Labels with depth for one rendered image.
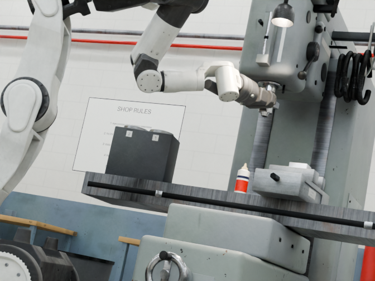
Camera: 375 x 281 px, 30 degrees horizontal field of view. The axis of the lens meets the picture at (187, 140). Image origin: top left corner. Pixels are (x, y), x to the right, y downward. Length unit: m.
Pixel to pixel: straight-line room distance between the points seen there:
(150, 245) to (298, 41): 0.87
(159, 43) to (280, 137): 0.85
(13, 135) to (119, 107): 5.63
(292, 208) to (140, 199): 0.52
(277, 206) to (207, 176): 4.84
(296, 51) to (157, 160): 0.61
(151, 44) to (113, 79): 5.72
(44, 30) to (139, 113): 5.42
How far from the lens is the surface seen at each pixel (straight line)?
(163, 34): 2.08
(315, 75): 2.53
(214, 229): 2.10
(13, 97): 2.07
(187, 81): 2.18
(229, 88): 2.19
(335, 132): 2.72
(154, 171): 2.47
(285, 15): 2.22
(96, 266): 4.00
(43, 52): 2.14
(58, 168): 7.84
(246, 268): 1.91
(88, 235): 7.47
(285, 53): 2.36
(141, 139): 2.51
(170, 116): 7.35
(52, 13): 2.14
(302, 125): 2.76
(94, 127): 7.73
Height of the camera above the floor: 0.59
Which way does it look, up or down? 11 degrees up
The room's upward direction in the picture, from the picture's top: 12 degrees clockwise
